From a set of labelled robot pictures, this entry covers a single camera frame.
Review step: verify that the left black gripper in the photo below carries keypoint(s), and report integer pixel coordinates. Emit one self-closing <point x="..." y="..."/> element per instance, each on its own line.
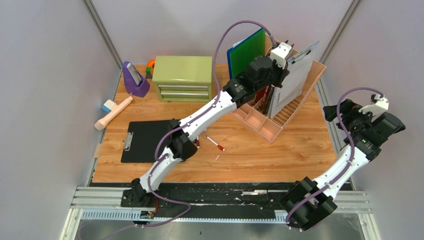
<point x="283" y="73"/>

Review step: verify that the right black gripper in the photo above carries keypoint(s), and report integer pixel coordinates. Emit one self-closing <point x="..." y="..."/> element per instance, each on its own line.
<point x="349" y="108"/>

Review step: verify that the black Moon and Sixpence book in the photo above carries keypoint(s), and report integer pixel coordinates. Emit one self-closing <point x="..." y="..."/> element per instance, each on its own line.
<point x="267" y="100"/>

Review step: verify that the clipboard with white papers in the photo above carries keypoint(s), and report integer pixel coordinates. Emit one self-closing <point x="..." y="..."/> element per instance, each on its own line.
<point x="299" y="66"/>

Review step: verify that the peach file organizer rack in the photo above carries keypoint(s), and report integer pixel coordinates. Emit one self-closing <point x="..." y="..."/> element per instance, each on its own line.
<point x="270" y="127"/>

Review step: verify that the green drawer cabinet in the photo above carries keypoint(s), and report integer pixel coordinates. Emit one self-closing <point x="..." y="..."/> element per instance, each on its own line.
<point x="183" y="78"/>

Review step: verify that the red folder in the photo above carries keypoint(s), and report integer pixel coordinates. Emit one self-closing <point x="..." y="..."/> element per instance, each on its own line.
<point x="259" y="95"/>

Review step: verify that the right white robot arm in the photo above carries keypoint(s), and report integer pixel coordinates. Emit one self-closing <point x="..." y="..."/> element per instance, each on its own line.
<point x="309" y="201"/>

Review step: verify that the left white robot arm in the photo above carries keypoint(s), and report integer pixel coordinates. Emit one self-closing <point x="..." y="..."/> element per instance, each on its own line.
<point x="262" y="72"/>

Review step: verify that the green folder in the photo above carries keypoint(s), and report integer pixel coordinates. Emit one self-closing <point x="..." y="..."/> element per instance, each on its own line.
<point x="246" y="54"/>

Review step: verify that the blue folder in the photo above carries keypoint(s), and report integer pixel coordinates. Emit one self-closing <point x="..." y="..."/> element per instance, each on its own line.
<point x="228" y="64"/>

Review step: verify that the red white pen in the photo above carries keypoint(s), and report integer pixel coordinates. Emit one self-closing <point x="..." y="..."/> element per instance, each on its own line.
<point x="216" y="144"/>

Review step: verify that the orange tape dispenser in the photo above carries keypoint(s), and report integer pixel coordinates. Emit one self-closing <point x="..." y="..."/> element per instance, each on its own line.
<point x="150" y="69"/>

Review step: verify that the purple phone stand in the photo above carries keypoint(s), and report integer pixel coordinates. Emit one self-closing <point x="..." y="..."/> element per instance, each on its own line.
<point x="140" y="90"/>

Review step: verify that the grey phone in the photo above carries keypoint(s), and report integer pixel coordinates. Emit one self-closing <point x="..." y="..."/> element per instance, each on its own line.
<point x="134" y="73"/>

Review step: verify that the black notebook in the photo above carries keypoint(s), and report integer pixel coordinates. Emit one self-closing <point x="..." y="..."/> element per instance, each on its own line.
<point x="142" y="139"/>

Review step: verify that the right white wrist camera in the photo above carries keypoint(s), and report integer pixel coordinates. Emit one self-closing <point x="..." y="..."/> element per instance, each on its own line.
<point x="379" y="105"/>

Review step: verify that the black mounting base plate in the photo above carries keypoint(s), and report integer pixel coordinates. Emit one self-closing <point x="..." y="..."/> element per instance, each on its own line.
<point x="246" y="201"/>

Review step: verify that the aluminium frame rail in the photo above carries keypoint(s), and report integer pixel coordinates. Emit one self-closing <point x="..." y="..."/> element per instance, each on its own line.
<point x="104" y="203"/>

